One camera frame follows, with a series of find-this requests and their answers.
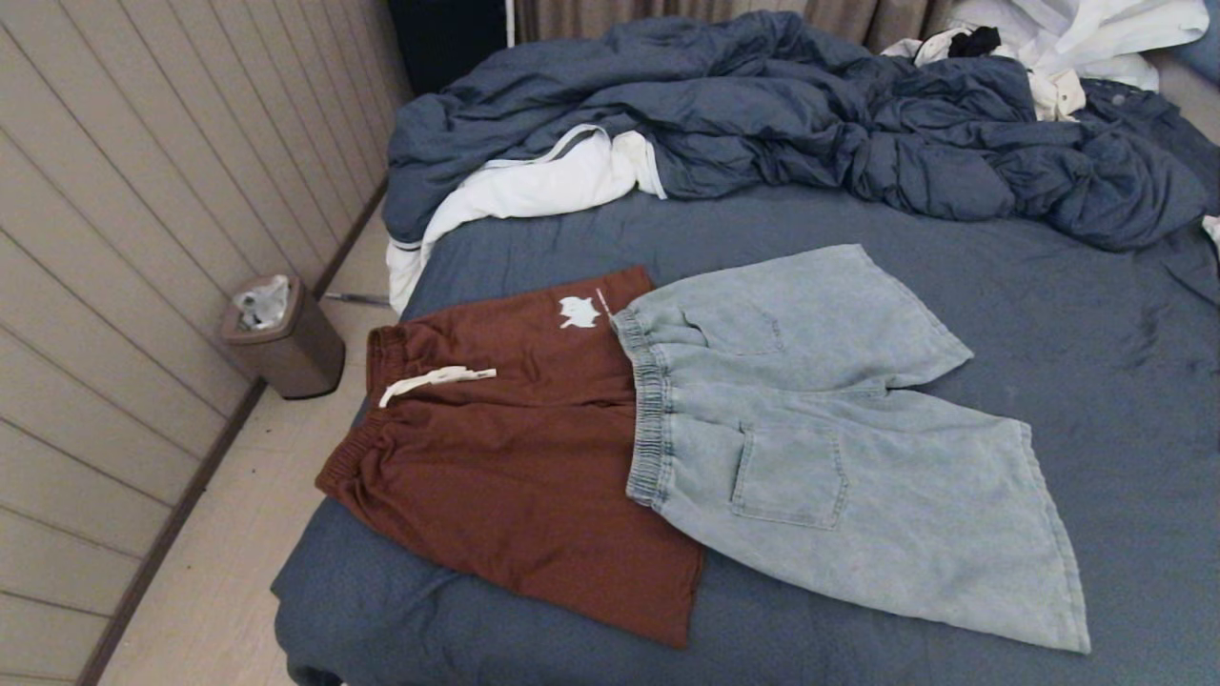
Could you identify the light blue denim shorts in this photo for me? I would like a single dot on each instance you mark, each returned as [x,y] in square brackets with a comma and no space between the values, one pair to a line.
[810,419]

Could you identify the thin metal rod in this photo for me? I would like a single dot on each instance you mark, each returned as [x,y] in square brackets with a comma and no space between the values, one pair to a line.
[357,298]

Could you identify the dark blue crumpled duvet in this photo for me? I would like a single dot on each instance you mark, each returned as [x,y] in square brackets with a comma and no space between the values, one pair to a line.
[762,105]

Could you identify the brown trash bin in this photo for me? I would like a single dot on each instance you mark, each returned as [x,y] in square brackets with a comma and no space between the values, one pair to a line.
[300,357]

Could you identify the beige curtain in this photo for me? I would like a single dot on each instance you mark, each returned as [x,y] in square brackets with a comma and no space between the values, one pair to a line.
[572,14]

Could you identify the dark cabinet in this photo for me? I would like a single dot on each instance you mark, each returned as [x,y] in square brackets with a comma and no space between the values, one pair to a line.
[443,38]

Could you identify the small black garment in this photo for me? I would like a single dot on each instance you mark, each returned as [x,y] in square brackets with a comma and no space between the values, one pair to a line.
[974,42]

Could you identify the bed with blue sheet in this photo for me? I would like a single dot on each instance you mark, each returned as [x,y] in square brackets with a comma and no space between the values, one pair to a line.
[1096,381]

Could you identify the white crumpled clothing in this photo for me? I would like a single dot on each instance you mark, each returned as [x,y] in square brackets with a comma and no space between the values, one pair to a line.
[1077,33]

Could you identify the dark blue denim garment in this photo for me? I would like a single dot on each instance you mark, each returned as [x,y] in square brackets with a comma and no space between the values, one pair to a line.
[1144,105]

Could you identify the small white cloth item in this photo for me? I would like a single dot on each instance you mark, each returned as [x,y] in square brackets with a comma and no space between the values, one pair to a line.
[1213,231]

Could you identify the blue pillow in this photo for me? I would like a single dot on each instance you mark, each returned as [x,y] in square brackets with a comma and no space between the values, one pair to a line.
[1203,52]

